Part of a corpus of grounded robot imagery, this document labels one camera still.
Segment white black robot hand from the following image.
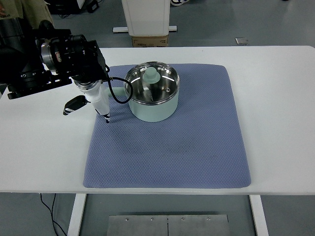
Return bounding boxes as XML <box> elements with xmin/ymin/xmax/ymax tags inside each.
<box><xmin>63</xmin><ymin>80</ymin><xmax>110</xmax><ymax>123</ymax></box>

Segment green pot with handle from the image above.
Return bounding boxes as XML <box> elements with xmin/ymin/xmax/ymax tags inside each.
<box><xmin>106</xmin><ymin>85</ymin><xmax>179</xmax><ymax>122</ymax></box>

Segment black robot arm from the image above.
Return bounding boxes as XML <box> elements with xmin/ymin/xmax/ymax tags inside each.
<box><xmin>0</xmin><ymin>18</ymin><xmax>112</xmax><ymax>99</ymax></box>

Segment glass lid green knob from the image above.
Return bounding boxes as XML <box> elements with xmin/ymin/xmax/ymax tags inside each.
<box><xmin>124</xmin><ymin>61</ymin><xmax>180</xmax><ymax>105</ymax></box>

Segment cardboard box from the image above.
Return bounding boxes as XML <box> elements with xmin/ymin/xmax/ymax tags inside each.
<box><xmin>131</xmin><ymin>35</ymin><xmax>168</xmax><ymax>48</ymax></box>

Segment black white machine base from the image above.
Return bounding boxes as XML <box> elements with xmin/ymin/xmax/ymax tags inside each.
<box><xmin>45</xmin><ymin>0</ymin><xmax>101</xmax><ymax>15</ymax></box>

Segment person in khaki trousers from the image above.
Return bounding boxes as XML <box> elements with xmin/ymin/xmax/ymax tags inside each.
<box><xmin>0</xmin><ymin>0</ymin><xmax>54</xmax><ymax>29</ymax></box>

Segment blue quilted mat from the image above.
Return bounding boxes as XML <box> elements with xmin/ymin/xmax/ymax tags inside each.
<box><xmin>83</xmin><ymin>64</ymin><xmax>251</xmax><ymax>189</ymax></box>

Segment white black sneaker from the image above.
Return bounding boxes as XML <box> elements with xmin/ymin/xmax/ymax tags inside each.
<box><xmin>170</xmin><ymin>0</ymin><xmax>189</xmax><ymax>6</ymax></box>

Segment white table left leg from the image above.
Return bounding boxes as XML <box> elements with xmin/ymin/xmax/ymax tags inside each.
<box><xmin>67</xmin><ymin>194</ymin><xmax>87</xmax><ymax>236</ymax></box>

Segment white table leg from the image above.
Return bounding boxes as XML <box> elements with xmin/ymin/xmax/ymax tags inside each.
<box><xmin>67</xmin><ymin>194</ymin><xmax>87</xmax><ymax>236</ymax></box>
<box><xmin>249</xmin><ymin>195</ymin><xmax>269</xmax><ymax>236</ymax></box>

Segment grey floor plate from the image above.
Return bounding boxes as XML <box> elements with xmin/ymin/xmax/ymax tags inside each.
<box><xmin>235</xmin><ymin>37</ymin><xmax>249</xmax><ymax>46</ymax></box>

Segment white table right leg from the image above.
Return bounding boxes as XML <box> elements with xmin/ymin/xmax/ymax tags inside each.
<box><xmin>249</xmin><ymin>195</ymin><xmax>269</xmax><ymax>236</ymax></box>

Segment white pedestal stand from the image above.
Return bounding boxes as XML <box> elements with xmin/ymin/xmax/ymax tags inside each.
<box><xmin>113</xmin><ymin>0</ymin><xmax>177</xmax><ymax>36</ymax></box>

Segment black floor cable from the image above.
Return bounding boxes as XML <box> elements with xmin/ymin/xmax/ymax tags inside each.
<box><xmin>40</xmin><ymin>193</ymin><xmax>67</xmax><ymax>236</ymax></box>

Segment metal base plate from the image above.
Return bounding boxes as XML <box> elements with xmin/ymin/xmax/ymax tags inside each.
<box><xmin>107</xmin><ymin>214</ymin><xmax>231</xmax><ymax>236</ymax></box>

